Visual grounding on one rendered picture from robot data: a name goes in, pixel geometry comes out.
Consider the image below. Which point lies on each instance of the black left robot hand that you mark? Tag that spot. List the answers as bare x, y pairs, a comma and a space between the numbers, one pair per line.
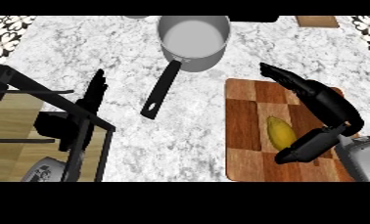
92, 99

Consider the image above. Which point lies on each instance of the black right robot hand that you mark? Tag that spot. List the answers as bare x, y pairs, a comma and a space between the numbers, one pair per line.
328, 102

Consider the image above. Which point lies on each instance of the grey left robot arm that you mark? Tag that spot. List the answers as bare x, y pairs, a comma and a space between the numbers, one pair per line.
52, 165

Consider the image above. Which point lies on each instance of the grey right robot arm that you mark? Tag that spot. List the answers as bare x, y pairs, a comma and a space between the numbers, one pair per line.
357, 161

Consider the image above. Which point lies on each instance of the yellow lemon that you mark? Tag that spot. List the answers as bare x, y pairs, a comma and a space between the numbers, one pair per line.
280, 133

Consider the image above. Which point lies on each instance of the checkered wooden cutting board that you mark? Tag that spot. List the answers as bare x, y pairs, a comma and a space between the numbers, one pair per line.
246, 126

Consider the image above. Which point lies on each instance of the brown wooden board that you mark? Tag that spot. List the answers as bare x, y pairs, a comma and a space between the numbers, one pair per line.
317, 21

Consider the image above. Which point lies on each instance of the grey round object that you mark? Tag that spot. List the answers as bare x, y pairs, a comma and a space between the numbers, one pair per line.
135, 16

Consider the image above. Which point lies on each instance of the black flat appliance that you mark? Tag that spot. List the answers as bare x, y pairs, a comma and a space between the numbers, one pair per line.
254, 18

